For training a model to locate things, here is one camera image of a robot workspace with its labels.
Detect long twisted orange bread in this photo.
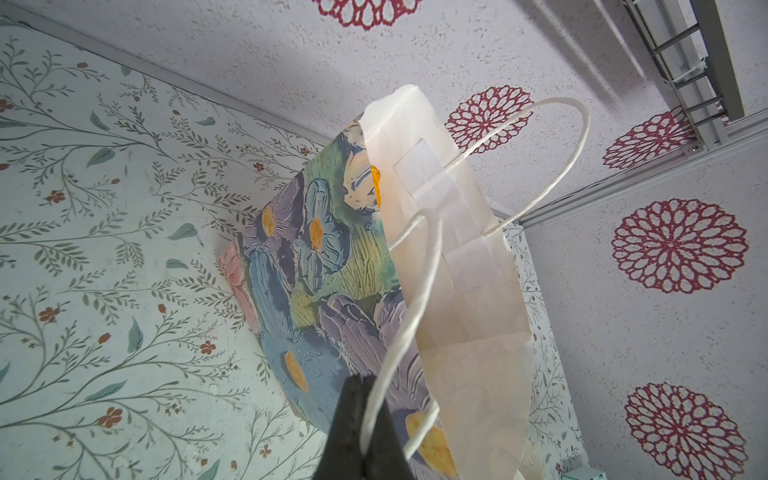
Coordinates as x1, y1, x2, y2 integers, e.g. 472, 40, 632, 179
371, 166, 381, 208

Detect floral paper gift bag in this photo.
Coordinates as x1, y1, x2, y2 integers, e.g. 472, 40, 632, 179
219, 85, 543, 479

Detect black wall shelf rack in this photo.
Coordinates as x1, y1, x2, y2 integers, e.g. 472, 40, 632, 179
623, 0, 745, 150

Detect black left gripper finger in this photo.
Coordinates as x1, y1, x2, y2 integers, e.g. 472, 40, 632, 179
313, 374, 414, 480

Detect mint green box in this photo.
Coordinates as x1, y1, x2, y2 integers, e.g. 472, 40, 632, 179
561, 465, 608, 480

